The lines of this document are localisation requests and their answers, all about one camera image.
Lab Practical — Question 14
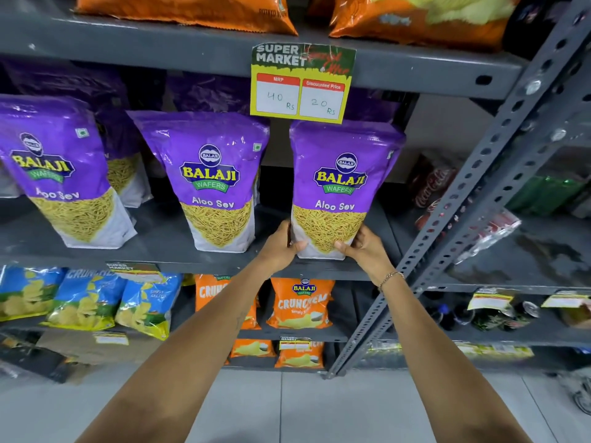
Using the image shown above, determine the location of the dark snack bag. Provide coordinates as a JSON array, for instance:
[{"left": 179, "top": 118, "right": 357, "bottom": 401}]
[{"left": 502, "top": 0, "right": 576, "bottom": 61}]

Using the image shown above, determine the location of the purple snack packet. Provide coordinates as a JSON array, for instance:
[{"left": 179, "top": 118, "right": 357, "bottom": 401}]
[{"left": 289, "top": 120, "right": 407, "bottom": 261}]

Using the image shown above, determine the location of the large orange chips bag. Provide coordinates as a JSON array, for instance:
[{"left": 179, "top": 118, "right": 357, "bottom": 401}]
[
  {"left": 329, "top": 0, "right": 525, "bottom": 52},
  {"left": 76, "top": 0, "right": 299, "bottom": 37}
]

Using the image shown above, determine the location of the person's right hand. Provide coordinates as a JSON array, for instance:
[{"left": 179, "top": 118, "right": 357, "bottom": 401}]
[{"left": 333, "top": 224, "right": 396, "bottom": 285}]

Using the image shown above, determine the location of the person's right forearm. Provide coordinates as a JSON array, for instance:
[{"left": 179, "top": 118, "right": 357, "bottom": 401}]
[{"left": 379, "top": 271, "right": 534, "bottom": 443}]

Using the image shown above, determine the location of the yellow green price sign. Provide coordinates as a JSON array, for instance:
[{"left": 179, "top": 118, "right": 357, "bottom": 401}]
[{"left": 250, "top": 42, "right": 357, "bottom": 125}]

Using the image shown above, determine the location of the blue chips packet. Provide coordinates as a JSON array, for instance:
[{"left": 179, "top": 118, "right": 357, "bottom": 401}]
[
  {"left": 0, "top": 266, "right": 66, "bottom": 323},
  {"left": 41, "top": 269, "right": 128, "bottom": 332},
  {"left": 115, "top": 273, "right": 184, "bottom": 341}
]

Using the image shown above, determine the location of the person's left forearm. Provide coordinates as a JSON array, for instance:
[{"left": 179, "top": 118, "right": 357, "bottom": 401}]
[{"left": 76, "top": 262, "right": 279, "bottom": 443}]

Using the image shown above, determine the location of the group of dark drink bottles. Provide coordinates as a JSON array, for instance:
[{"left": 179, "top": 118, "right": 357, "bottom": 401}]
[{"left": 424, "top": 294, "right": 541, "bottom": 333}]

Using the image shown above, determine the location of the row of purple packets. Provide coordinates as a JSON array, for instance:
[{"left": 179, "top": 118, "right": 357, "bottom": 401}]
[{"left": 0, "top": 57, "right": 400, "bottom": 253}]

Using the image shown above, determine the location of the grey metal shelf rack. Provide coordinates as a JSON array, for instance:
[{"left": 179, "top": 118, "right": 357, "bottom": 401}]
[
  {"left": 325, "top": 0, "right": 591, "bottom": 380},
  {"left": 0, "top": 9, "right": 530, "bottom": 380}
]

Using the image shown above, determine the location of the row of yellow green packets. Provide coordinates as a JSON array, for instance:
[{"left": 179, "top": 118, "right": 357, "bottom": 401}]
[{"left": 364, "top": 341, "right": 535, "bottom": 361}]

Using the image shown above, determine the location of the wrapped pack of cola bottles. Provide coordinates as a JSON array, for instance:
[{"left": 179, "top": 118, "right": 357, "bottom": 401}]
[{"left": 408, "top": 151, "right": 523, "bottom": 264}]

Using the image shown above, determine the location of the orange chips packet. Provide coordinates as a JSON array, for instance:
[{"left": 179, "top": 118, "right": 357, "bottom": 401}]
[
  {"left": 266, "top": 277, "right": 336, "bottom": 331},
  {"left": 194, "top": 274, "right": 262, "bottom": 331},
  {"left": 229, "top": 338, "right": 278, "bottom": 359},
  {"left": 274, "top": 340, "right": 326, "bottom": 370}
]

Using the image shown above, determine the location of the thin metal bracelet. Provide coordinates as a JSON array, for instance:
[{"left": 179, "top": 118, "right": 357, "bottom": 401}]
[{"left": 378, "top": 271, "right": 405, "bottom": 291}]

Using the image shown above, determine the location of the pack of green bottles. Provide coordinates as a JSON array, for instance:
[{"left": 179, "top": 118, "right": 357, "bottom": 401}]
[{"left": 505, "top": 174, "right": 587, "bottom": 218}]

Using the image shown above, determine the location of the person's left hand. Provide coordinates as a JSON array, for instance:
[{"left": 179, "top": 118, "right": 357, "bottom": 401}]
[{"left": 260, "top": 220, "right": 308, "bottom": 275}]

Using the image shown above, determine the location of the small shelf price tag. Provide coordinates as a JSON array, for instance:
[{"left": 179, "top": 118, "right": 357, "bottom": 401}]
[
  {"left": 278, "top": 336, "right": 313, "bottom": 351},
  {"left": 467, "top": 288, "right": 516, "bottom": 312},
  {"left": 541, "top": 290, "right": 591, "bottom": 310},
  {"left": 92, "top": 331, "right": 130, "bottom": 346},
  {"left": 105, "top": 261, "right": 165, "bottom": 285}
]

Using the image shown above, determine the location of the flattened cardboard and black wrap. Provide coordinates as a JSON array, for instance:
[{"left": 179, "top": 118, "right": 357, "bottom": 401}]
[{"left": 0, "top": 329, "right": 95, "bottom": 384}]

